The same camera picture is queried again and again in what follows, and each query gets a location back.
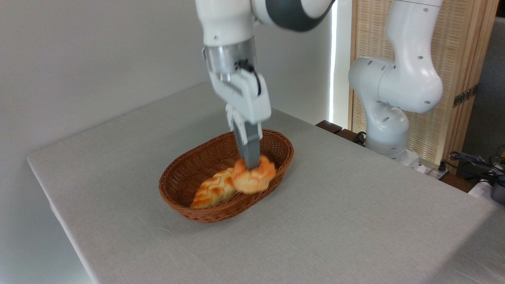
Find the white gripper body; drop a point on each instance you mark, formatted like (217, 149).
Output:
(248, 98)

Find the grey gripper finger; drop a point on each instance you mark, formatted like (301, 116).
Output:
(251, 146)
(232, 118)

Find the round bread bun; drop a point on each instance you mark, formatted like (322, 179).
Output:
(252, 182)

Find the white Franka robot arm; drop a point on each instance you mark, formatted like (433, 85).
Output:
(225, 19)

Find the long braided bread loaf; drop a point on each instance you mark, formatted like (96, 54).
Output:
(213, 191)

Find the brown wicker basket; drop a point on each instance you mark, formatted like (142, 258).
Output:
(185, 169)

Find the grey tablecloth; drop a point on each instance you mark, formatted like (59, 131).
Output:
(355, 221)

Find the wooden slatted folding screen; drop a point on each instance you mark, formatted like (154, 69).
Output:
(453, 39)

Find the black screen hinge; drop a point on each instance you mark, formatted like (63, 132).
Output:
(465, 95)

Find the grey metal box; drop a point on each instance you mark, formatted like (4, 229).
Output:
(499, 193)

